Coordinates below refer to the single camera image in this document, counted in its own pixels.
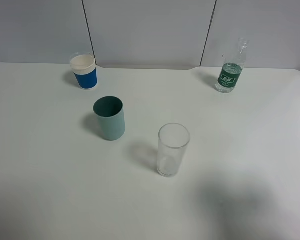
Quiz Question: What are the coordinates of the clear bottle green label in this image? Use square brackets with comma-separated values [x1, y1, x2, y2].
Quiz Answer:
[215, 38, 250, 94]

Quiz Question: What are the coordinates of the teal green plastic cup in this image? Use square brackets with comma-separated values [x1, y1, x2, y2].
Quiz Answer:
[93, 96, 126, 141]

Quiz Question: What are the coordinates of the clear drinking glass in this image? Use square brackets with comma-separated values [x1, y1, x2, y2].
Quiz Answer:
[157, 122, 191, 178]

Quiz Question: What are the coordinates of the blue paper cup white lid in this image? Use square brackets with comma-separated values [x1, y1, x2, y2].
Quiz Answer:
[69, 52, 98, 90]

